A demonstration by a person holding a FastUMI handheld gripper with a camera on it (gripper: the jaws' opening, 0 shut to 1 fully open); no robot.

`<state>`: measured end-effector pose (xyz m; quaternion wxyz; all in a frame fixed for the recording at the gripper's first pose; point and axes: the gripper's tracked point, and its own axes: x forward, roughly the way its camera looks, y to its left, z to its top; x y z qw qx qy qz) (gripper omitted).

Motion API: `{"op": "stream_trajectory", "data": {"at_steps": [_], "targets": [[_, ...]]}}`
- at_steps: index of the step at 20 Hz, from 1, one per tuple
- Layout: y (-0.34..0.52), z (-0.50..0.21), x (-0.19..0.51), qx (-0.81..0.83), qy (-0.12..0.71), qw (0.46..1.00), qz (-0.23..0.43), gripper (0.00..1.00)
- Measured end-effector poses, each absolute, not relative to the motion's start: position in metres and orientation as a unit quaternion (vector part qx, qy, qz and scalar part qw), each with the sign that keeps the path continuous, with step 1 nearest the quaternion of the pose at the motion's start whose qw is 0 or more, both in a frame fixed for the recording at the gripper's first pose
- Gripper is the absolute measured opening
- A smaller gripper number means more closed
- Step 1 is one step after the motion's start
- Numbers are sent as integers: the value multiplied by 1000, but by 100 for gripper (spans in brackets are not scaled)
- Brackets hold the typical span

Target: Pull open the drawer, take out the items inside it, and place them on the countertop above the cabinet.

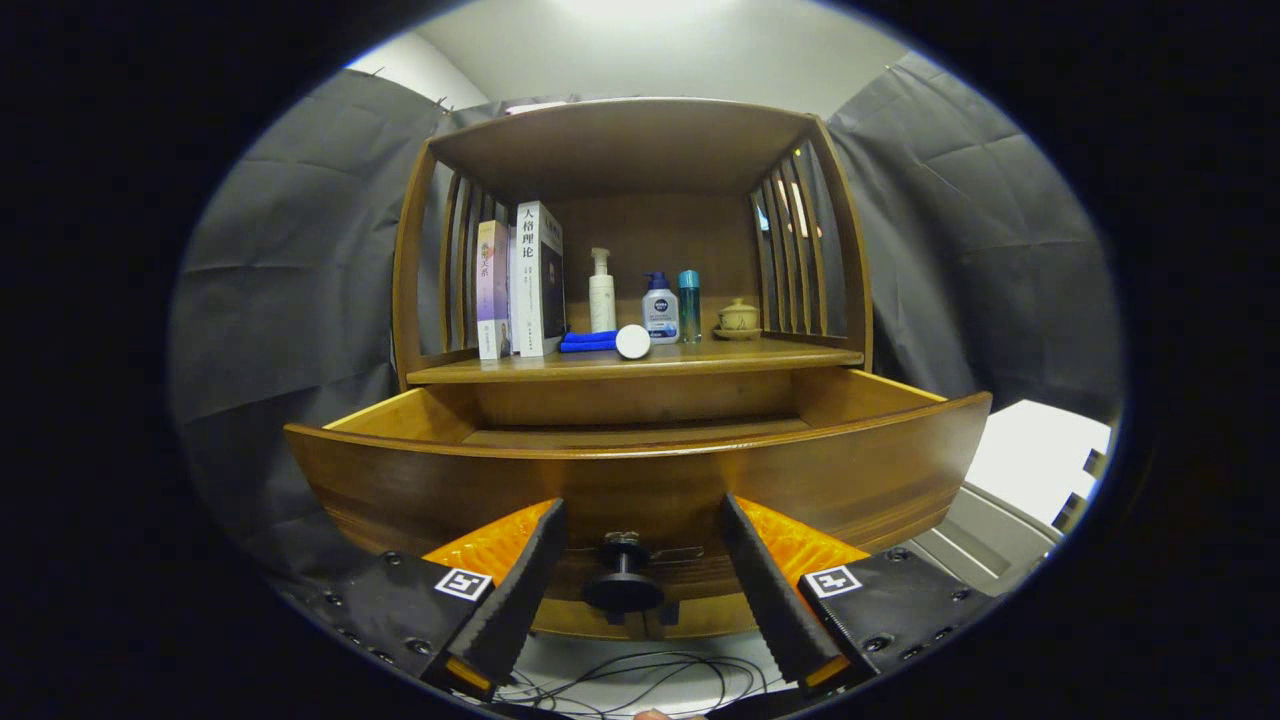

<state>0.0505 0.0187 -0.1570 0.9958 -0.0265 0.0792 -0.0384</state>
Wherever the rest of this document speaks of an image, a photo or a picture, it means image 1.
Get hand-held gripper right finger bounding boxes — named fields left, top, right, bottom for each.
left=720, top=494, right=1021, bottom=701

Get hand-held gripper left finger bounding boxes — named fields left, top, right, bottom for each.
left=300, top=497, right=568, bottom=701

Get wooden drawer with black knob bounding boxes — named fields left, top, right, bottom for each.
left=283, top=367, right=993, bottom=641

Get wooden countertop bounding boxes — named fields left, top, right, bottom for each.
left=405, top=337, right=866, bottom=386

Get wooden cabinet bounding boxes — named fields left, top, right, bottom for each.
left=392, top=97, right=874, bottom=396

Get white board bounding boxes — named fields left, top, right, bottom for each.
left=965, top=400, right=1113, bottom=529

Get white bottle with blue cap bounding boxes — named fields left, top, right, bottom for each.
left=642, top=271, right=681, bottom=346

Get pink purple book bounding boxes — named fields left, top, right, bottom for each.
left=476, top=220, right=513, bottom=362

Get white pump bottle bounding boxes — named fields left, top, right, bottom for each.
left=589, top=247, right=618, bottom=334

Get white book with dark cover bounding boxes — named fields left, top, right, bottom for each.
left=509, top=200, right=567, bottom=359

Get black cables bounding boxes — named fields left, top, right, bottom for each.
left=495, top=650, right=771, bottom=717

